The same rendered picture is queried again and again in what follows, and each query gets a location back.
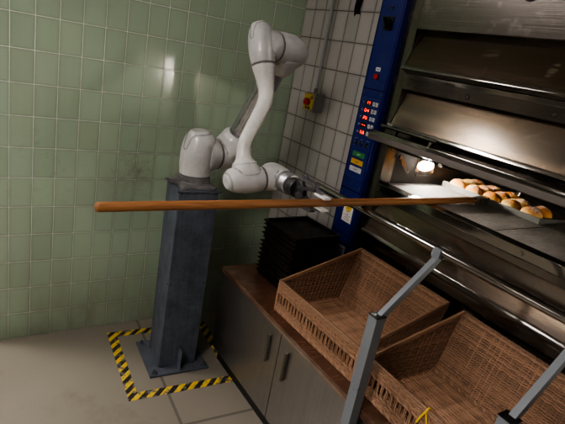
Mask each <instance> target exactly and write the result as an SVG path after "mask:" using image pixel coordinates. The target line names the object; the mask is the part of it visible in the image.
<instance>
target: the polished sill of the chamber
mask: <svg viewBox="0 0 565 424"><path fill-rule="evenodd" d="M377 191H378V192H380V193H384V194H386V195H387V196H389V197H391V198H419V197H417V196H415V195H413V194H411V193H408V192H406V191H404V190H402V189H400V188H396V187H394V186H393V185H391V184H388V183H379V184H378V190H377ZM407 205H408V206H410V207H412V208H415V209H417V210H419V211H421V212H423V213H425V214H427V215H430V216H432V217H434V218H436V219H438V220H440V221H442V222H444V223H447V224H448V225H451V226H453V227H455V228H457V229H458V230H461V231H464V232H466V233H468V234H469V235H471V236H474V237H477V238H478V239H480V240H482V241H485V242H487V243H488V244H490V245H493V246H496V247H497V248H499V249H501V250H503V251H505V252H508V253H510V254H512V255H514V256H516V257H518V258H520V259H523V260H525V261H527V262H529V263H531V264H533V265H535V266H537V267H539V268H542V269H544V270H546V271H548V272H549V273H553V274H555V275H557V276H558V277H560V278H563V279H565V262H564V261H562V260H559V259H557V258H555V257H552V256H550V255H548V254H546V253H544V252H541V251H538V250H536V249H535V248H533V247H530V246H527V245H526V244H523V243H521V242H519V241H516V240H514V239H512V238H510V237H507V236H505V235H503V234H500V233H498V232H497V231H493V230H491V229H489V228H488V227H485V226H483V225H480V224H478V223H476V222H474V221H472V220H469V219H467V218H465V217H462V216H460V215H458V214H455V213H453V212H451V211H450V210H447V209H444V208H442V207H440V206H438V205H436V204H407Z"/></svg>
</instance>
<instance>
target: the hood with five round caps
mask: <svg viewBox="0 0 565 424"><path fill-rule="evenodd" d="M417 29H421V30H427V31H437V32H448V33H458V34H479V35H489V36H500V37H510V38H521V39H532V40H552V41H562V42H565V0H424V3H423V7H422V11H421V15H420V21H419V24H418V28H417Z"/></svg>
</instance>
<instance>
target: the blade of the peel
mask: <svg viewBox="0 0 565 424"><path fill-rule="evenodd" d="M442 186H443V187H446V188H449V189H451V190H454V191H456V192H458V193H462V194H464V195H466V196H468V197H473V196H482V195H479V194H477V193H474V192H471V191H468V190H466V189H464V188H460V187H458V186H456V185H453V184H451V183H450V182H447V181H443V183H442ZM488 204H489V205H491V206H493V207H495V208H498V209H501V210H503V211H506V212H508V213H511V214H512V215H516V216H519V217H520V218H523V219H525V220H528V221H531V222H533V223H536V224H538V225H541V224H554V223H565V215H561V214H559V213H557V212H554V211H552V210H551V212H552V218H551V219H540V218H538V217H535V216H533V215H529V214H527V213H525V212H523V211H520V210H517V209H514V208H512V207H509V206H508V205H505V204H501V203H499V202H497V201H494V200H492V199H489V202H488Z"/></svg>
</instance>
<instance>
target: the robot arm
mask: <svg viewBox="0 0 565 424"><path fill-rule="evenodd" d="M248 50H249V57H250V60H251V67H252V71H253V73H254V76H255V79H256V83H255V85H254V87H253V88H252V89H251V92H250V94H249V96H248V97H247V99H246V101H245V103H244V104H243V106H242V108H241V110H240V112H239V113H238V115H237V117H236V119H235V121H234V123H233V124H232V126H230V127H227V128H225V129H224V130H223V131H222V132H221V133H220V134H219V135H218V136H217V137H216V139H215V137H214V134H213V133H212V132H210V131H209V130H206V129H201V128H195V129H191V130H190V131H188V132H187V134H186V135H185V137H184V140H183V142H182V147H181V151H180V158H179V172H178V175H176V176H171V177H168V178H167V182H168V183H175V184H177V185H178V186H179V188H180V189H181V190H212V191H215V190H216V187H215V186H214V185H212V184H211V182H210V173H211V172H212V171H213V170H215V169H219V170H225V169H228V170H227V171H226V172H225V173H224V176H223V184H224V186H225V188H226V189H228V190H229V191H230V192H232V193H256V192H259V191H266V190H270V191H280V192H282V193H284V194H286V195H291V196H292V197H294V198H295V199H309V196H308V195H307V191H310V192H313V193H314V195H316V196H317V197H319V198H321V199H323V200H331V198H329V197H327V196H325V195H324V194H325V193H324V192H323V191H321V190H320V189H319V187H320V184H318V183H317V182H315V181H314V180H312V179H311V178H309V176H308V175H301V178H302V179H301V180H300V179H299V177H298V176H297V175H295V174H293V173H291V172H290V171H289V170H288V169H287V168H286V167H284V166H282V165H280V164H277V163H275V162H268V163H266V164H264V165H263V166H262V167H259V166H258V164H257V161H255V160H254V159H253V158H252V156H251V142H252V141H253V139H254V137H255V135H256V133H257V131H258V130H259V129H260V127H261V124H262V122H263V121H264V119H265V118H266V116H267V114H268V112H269V110H270V107H271V106H272V100H273V96H274V93H275V92H276V90H277V88H278V86H279V84H280V83H281V81H282V80H283V78H285V77H288V76H289V75H290V74H291V73H292V72H293V71H294V70H295V69H296V68H298V67H300V66H302V65H303V64H304V63H305V62H306V61H307V59H308V56H309V49H308V46H307V45H306V44H305V43H304V42H303V41H302V40H301V39H300V38H299V37H298V36H296V35H294V34H289V33H286V32H282V31H276V30H274V29H272V26H271V25H270V24H269V23H268V22H267V21H265V20H259V21H256V22H254V23H252V24H251V27H250V29H249V34H248ZM305 182H306V183H308V184H310V185H311V186H313V187H314V188H311V187H307V186H306V184H305ZM301 209H304V210H306V211H308V212H314V211H320V212H328V211H329V210H327V209H325V208H323V207H303V208H301Z"/></svg>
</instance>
